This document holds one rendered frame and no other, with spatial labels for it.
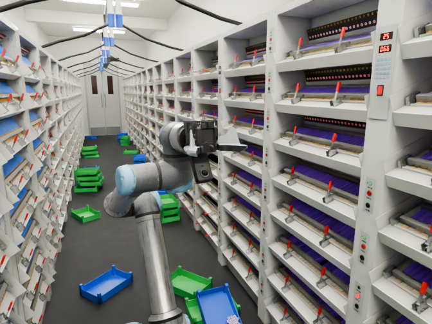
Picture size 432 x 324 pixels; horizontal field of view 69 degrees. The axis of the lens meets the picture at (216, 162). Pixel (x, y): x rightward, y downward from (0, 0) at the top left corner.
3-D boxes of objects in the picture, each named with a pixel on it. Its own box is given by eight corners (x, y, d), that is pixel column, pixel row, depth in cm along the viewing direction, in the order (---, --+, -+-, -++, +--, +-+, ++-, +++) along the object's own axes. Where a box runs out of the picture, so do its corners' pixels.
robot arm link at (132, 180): (99, 198, 151) (116, 158, 91) (126, 194, 156) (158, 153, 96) (103, 222, 148) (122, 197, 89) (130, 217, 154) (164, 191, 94)
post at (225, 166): (222, 265, 253) (223, 32, 215) (217, 260, 262) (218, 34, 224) (244, 261, 260) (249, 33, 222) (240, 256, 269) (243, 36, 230)
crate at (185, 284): (161, 288, 225) (161, 278, 223) (179, 274, 242) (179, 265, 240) (195, 303, 209) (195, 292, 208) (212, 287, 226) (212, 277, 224)
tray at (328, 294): (348, 323, 124) (343, 305, 121) (270, 251, 180) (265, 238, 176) (386, 296, 129) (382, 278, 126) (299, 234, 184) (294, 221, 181)
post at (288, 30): (265, 324, 189) (277, 7, 151) (257, 315, 198) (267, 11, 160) (293, 317, 196) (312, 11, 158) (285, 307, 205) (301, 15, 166)
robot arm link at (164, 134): (184, 150, 108) (182, 120, 107) (199, 153, 97) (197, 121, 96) (157, 152, 104) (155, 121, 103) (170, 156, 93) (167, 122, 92)
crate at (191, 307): (193, 330, 185) (193, 318, 184) (184, 308, 204) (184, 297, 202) (240, 317, 196) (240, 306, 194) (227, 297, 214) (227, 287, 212)
